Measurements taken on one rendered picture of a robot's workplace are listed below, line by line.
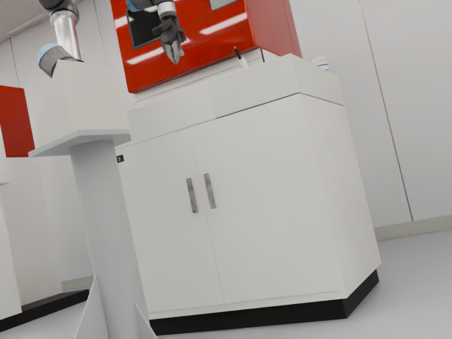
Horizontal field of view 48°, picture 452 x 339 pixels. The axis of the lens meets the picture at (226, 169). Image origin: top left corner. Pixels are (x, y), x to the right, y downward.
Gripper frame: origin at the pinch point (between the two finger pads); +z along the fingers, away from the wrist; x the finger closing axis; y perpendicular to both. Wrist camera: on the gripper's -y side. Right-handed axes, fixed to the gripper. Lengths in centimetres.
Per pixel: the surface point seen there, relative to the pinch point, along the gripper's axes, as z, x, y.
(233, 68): -5, 1, 59
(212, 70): -8, 13, 58
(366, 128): 28, -27, 207
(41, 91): -95, 286, 207
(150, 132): 26.2, 16.4, -4.1
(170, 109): 20.0, 4.5, -4.0
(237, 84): 18.9, -27.1, -4.0
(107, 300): 86, 21, -43
